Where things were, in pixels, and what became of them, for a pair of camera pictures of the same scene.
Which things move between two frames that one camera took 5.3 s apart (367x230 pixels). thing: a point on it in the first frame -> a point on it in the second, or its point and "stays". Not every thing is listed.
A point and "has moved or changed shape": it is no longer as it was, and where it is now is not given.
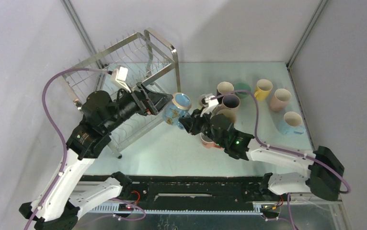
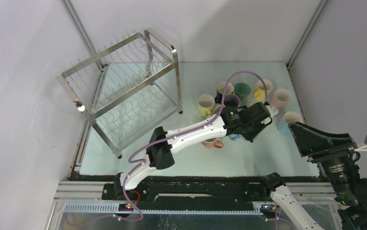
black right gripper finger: x=191 y=123 -> x=309 y=141
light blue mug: x=292 y=125 stays
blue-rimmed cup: x=177 y=107 has moved or changed shape
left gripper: x=154 y=101 -> x=250 y=137
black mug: x=223 y=87 -> x=230 y=100
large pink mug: x=230 y=102 stays
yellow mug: x=264 y=88 stays
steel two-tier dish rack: x=143 y=57 stays
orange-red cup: x=209 y=143 stays
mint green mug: x=241 y=86 stays
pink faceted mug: x=280 y=99 stays
